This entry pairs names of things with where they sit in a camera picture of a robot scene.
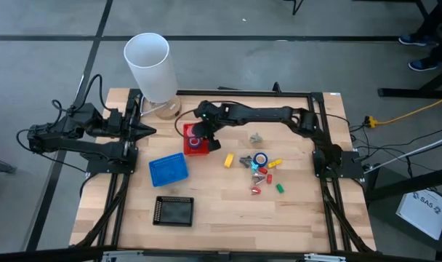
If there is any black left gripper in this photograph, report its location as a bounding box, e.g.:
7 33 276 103
108 108 157 141

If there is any red plastic basket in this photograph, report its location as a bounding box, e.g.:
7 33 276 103
182 123 211 156

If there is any blue plastic basket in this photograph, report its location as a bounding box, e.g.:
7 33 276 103
148 152 190 188

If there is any blue tape roll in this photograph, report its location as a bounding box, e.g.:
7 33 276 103
252 151 269 168

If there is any black plastic basket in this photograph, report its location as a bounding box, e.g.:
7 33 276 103
152 195 195 228

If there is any white cylindrical lamp shade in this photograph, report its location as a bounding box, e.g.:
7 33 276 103
123 32 182 121

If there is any black stand foot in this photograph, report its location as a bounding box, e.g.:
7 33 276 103
377 65 442 100

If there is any black metal beam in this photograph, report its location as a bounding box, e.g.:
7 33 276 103
364 165 442 203

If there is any person's blue shoe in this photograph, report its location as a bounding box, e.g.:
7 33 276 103
398 33 431 47
408 58 441 72

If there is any white paper sign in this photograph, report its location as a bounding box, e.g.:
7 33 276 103
395 188 442 241

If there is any person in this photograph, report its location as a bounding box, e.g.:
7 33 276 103
417 0 442 66

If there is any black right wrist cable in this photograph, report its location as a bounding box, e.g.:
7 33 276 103
174 108 198 138

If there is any black aluminium table frame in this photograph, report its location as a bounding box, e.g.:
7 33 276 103
70 88 377 255

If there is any yellow extension cord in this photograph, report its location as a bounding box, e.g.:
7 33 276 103
364 93 442 129

